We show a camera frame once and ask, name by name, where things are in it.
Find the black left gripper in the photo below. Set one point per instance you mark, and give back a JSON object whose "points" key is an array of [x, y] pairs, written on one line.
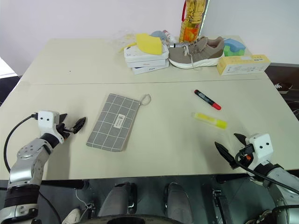
{"points": [[62, 129]]}

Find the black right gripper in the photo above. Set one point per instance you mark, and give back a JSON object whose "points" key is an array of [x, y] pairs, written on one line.
{"points": [[244, 157]]}

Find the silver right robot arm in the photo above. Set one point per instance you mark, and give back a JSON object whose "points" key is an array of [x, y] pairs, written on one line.
{"points": [[281, 184]]}

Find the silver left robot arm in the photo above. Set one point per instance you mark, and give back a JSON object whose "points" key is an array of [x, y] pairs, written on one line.
{"points": [[24, 161]]}

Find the grey checked fabric pencil case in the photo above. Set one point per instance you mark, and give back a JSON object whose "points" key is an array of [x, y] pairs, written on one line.
{"points": [[112, 121]]}

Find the yellow highlighter pen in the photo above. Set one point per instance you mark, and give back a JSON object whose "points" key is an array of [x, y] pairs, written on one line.
{"points": [[211, 120]]}

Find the red black marker pen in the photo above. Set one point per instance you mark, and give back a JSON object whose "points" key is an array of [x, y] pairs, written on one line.
{"points": [[206, 99]]}

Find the dark shoe on floor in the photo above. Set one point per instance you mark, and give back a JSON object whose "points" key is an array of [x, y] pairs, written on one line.
{"points": [[283, 88]]}

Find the grey rounded robot leg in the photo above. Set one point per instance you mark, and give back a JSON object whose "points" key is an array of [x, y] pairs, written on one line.
{"points": [[178, 203], [116, 200]]}

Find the yellow white cardboard box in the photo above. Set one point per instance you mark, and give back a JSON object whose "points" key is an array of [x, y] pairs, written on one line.
{"points": [[243, 66]]}

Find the white board at edge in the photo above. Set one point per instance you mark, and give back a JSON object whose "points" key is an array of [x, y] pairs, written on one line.
{"points": [[7, 67]]}

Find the large white flat box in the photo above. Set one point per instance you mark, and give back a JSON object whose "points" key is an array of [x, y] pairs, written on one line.
{"points": [[135, 54]]}

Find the white shoe on floor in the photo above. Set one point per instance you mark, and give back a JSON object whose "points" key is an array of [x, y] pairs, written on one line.
{"points": [[71, 217]]}

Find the beige sneaker with white sole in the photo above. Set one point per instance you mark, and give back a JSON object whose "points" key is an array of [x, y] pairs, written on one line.
{"points": [[198, 54]]}

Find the blue green toy block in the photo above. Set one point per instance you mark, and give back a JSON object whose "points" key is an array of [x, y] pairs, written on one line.
{"points": [[237, 46]]}

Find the yellow sponge cloth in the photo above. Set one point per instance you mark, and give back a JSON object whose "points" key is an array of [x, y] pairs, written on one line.
{"points": [[149, 44]]}

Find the silver cylindrical object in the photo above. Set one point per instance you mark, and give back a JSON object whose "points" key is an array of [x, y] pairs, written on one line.
{"points": [[178, 45]]}

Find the dark rounded robot torso rim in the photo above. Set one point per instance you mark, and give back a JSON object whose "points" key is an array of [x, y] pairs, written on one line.
{"points": [[130, 220]]}

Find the blue grey plush toy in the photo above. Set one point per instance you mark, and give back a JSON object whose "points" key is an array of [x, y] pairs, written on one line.
{"points": [[157, 34]]}

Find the cooking oil bottle yellow label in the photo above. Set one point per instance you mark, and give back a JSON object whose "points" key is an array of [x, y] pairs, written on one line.
{"points": [[192, 21]]}

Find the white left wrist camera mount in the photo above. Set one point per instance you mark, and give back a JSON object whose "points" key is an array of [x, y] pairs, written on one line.
{"points": [[46, 121]]}

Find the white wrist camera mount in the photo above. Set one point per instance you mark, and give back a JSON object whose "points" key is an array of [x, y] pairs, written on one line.
{"points": [[46, 121], [260, 147]]}

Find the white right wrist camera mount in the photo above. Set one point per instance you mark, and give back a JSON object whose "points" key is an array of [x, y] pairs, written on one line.
{"points": [[260, 147]]}

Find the black table frame bar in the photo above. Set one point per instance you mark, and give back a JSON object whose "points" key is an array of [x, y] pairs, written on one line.
{"points": [[58, 184]]}

